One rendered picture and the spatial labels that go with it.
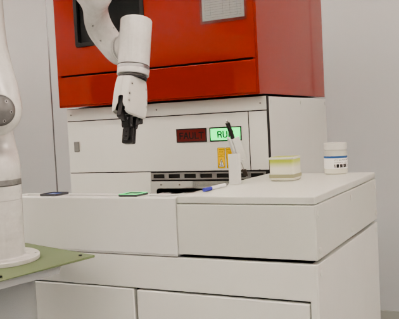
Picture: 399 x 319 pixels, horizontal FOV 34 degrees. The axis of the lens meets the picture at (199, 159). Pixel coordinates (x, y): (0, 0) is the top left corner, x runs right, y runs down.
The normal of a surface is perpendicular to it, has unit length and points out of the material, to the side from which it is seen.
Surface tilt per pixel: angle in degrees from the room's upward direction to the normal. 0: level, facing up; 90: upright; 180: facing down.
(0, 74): 64
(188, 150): 90
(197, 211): 90
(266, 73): 90
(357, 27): 90
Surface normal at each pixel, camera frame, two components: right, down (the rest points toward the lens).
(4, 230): 0.49, 0.07
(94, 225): -0.45, 0.07
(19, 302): 0.67, 0.00
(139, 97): 0.88, 0.01
